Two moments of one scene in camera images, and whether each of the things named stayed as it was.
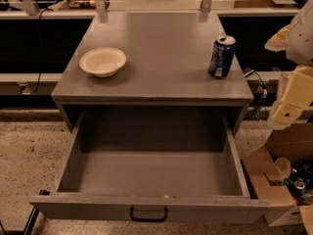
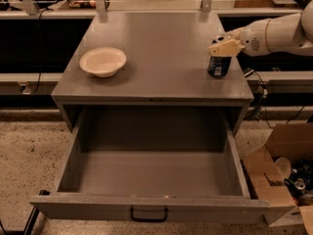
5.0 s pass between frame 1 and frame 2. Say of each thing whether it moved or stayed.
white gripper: moved
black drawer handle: stayed
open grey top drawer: stayed
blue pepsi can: stayed
